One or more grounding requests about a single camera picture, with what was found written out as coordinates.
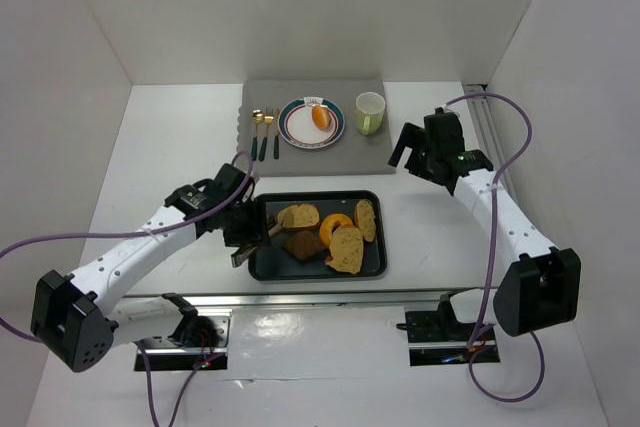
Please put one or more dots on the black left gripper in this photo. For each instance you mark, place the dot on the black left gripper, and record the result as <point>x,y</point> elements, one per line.
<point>245,235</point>

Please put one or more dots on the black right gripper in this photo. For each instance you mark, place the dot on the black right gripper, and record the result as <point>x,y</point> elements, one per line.
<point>415,152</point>

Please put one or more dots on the metal tongs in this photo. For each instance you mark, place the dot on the metal tongs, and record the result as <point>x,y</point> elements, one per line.
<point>271,228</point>

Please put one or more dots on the round orange bun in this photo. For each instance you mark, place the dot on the round orange bun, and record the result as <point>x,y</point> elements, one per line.
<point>321,117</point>

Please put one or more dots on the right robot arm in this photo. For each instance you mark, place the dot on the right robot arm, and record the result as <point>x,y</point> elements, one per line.
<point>538,282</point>

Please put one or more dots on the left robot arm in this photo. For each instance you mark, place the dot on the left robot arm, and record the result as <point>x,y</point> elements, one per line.
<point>81,315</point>

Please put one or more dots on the bread slice upper left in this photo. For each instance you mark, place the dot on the bread slice upper left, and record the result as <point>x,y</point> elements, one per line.
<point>298,217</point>

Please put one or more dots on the large front bread slice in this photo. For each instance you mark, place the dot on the large front bread slice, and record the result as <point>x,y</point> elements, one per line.
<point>346,250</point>

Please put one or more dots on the bread slice right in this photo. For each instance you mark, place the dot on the bread slice right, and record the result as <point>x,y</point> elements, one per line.
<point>365,219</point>

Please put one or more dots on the black baking tray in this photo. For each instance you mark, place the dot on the black baking tray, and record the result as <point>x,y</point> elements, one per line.
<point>274,264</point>

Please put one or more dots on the brown chocolate croissant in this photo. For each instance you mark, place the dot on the brown chocolate croissant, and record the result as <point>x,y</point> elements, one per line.
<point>304,245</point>

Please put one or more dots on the light green mug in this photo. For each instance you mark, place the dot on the light green mug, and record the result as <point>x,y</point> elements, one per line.
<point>370,111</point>

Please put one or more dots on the orange glazed donut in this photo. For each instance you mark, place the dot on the orange glazed donut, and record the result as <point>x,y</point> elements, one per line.
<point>330,224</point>

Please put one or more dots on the grey placemat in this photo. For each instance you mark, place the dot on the grey placemat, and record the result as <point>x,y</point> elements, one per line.
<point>351,154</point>

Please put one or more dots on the white plate green red rim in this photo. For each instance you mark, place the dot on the white plate green red rim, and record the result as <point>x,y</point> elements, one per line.
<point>298,129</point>

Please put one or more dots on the aluminium rail right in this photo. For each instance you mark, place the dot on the aluminium rail right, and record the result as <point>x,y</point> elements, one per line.
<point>484,124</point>

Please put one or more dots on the aluminium rail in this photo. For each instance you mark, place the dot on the aluminium rail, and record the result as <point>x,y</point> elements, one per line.
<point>484,124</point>
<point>282,300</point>

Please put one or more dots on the green handled gold fork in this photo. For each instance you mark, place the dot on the green handled gold fork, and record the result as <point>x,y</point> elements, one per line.
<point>276,144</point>

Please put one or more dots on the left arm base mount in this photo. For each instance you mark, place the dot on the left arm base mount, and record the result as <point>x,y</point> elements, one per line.
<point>184,334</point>

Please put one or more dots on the aluminium rail front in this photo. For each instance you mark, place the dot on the aluminium rail front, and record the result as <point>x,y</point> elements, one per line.
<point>282,300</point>

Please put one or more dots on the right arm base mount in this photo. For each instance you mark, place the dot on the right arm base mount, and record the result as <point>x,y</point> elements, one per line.
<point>436,338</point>

